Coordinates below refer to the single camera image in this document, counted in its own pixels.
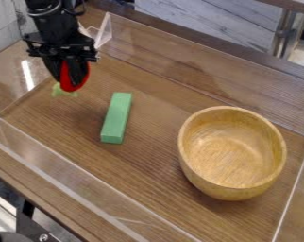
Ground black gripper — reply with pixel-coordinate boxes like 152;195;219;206
23;9;98;90

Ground red plush fruit green stem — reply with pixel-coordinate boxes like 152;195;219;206
52;60;91;97

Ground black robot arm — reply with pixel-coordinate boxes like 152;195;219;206
23;0;99;92

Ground green rectangular block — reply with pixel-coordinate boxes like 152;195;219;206
102;93;132;145

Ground clear acrylic tray walls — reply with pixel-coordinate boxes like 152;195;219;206
0;13;304;242

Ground wooden bowl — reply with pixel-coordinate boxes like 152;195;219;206
178;106;288;201

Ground black stand under table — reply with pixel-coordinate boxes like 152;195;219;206
0;204;62;242

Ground metal table leg background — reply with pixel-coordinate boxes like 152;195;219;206
271;9;304;60

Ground clear acrylic corner bracket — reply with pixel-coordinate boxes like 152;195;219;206
80;13;112;49

